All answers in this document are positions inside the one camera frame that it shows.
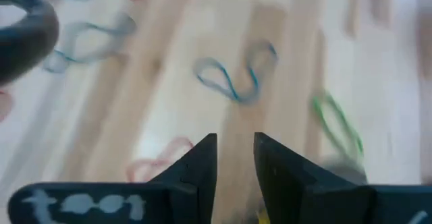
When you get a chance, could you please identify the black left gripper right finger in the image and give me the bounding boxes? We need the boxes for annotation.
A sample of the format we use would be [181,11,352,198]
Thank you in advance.
[253,132,376,224]

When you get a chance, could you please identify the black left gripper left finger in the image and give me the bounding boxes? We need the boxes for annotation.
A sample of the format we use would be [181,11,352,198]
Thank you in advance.
[148,132,218,224]

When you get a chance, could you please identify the green rubber band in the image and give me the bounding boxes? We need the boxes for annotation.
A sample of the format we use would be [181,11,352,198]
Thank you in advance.
[309,88,366,159]

